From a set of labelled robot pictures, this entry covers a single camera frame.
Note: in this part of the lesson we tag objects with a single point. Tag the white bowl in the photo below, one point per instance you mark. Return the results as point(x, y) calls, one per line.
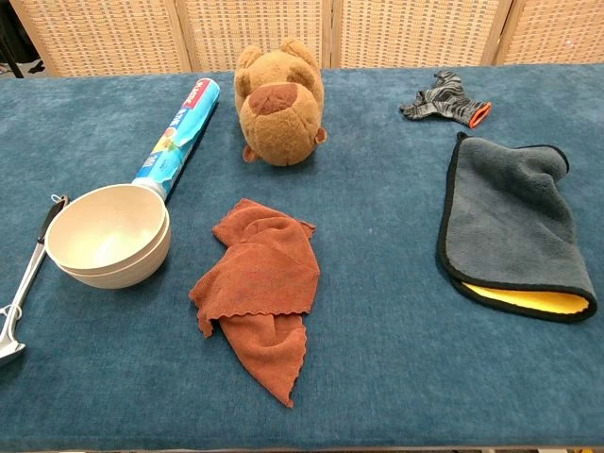
point(120, 280)
point(104, 226)

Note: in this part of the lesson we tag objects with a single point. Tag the rust orange microfiber cloth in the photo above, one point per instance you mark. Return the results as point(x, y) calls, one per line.
point(269, 273)

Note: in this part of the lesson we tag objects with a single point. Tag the blue table cover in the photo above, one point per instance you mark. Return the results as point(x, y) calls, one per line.
point(377, 236)

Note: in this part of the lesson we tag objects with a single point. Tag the brown plush capybara toy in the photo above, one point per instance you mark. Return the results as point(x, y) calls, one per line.
point(278, 127)

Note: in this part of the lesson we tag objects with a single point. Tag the blue plastic wrap roll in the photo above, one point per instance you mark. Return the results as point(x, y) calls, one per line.
point(184, 127)

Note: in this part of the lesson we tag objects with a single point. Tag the grey striped work glove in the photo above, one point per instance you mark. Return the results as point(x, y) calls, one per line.
point(448, 101)

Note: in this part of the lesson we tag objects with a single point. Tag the wicker folding screen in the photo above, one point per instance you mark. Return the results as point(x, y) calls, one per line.
point(264, 33)

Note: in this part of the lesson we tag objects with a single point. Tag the grey towel with yellow lining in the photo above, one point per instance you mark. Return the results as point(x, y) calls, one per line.
point(509, 226)

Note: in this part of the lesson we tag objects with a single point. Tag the black stand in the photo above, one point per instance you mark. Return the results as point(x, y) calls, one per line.
point(13, 67)

